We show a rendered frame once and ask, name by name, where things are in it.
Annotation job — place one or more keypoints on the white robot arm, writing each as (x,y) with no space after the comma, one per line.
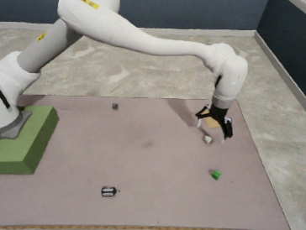
(99,20)

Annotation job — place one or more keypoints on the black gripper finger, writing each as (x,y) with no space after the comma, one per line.
(201,116)
(226,128)

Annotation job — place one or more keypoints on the tan flat mat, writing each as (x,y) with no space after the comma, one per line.
(211,123)

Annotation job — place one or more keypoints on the green die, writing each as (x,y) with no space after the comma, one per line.
(216,175)

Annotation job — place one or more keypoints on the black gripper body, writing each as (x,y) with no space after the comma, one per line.
(218,111)

